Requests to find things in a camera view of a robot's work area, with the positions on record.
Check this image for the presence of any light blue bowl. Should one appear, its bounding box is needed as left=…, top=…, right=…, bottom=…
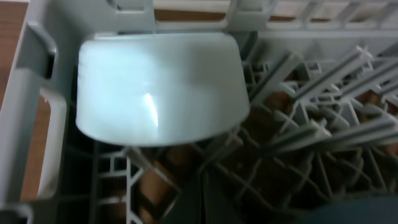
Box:
left=75, top=32, right=250, bottom=147

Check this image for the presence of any grey dishwasher rack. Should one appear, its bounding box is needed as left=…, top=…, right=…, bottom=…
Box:
left=1, top=1, right=397, bottom=223

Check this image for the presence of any dark blue plate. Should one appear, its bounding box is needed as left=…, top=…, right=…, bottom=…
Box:
left=295, top=196, right=397, bottom=224

